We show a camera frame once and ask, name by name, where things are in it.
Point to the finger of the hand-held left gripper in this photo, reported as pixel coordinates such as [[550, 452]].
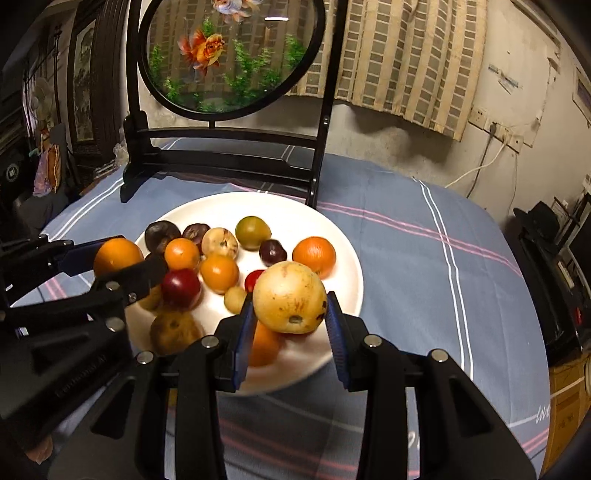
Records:
[[129, 277], [78, 258]]

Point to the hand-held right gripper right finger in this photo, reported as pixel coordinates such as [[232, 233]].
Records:
[[339, 341]]

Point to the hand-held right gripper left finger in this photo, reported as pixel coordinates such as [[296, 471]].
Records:
[[244, 341]]

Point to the smooth orange citrus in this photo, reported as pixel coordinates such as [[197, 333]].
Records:
[[264, 346], [115, 256]]

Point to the small yellow green plum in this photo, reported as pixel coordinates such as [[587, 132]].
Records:
[[234, 298]]

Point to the large dark wrinkled passion fruit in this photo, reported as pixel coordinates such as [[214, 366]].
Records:
[[159, 235]]

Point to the large tan pepino melon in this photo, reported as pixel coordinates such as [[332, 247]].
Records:
[[290, 297]]

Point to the yellow orange citrus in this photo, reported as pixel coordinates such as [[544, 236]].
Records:
[[219, 273]]

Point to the small dark wrinkled passion fruit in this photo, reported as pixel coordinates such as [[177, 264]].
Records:
[[196, 232]]

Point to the dark purple plum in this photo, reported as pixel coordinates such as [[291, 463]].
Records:
[[272, 251]]

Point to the white oval plate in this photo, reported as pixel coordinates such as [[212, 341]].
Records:
[[286, 217]]

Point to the orange pink bag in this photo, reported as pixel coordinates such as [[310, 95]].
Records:
[[48, 168]]

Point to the blue striped tablecloth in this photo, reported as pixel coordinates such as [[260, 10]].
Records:
[[415, 277]]

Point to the clear plastic bag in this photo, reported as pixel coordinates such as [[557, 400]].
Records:
[[119, 153]]

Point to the white electric fan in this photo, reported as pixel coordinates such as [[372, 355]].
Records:
[[44, 99]]

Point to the dark framed landscape painting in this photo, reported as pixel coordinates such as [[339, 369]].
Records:
[[85, 83]]

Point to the black computer desk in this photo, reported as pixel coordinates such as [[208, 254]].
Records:
[[549, 300]]

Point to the cardboard box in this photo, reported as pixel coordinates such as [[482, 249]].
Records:
[[568, 383]]

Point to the black hat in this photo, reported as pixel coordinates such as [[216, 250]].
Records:
[[538, 217]]

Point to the round goldfish table screen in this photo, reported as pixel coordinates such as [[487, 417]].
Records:
[[240, 55]]

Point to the beige checked curtain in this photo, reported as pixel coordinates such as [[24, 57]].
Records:
[[406, 69]]

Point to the white double wall socket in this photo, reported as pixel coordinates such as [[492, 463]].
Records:
[[505, 134]]

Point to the taped wall paper strip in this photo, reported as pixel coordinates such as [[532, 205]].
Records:
[[505, 79]]

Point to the small framed wall notice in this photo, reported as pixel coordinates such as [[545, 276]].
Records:
[[582, 92]]

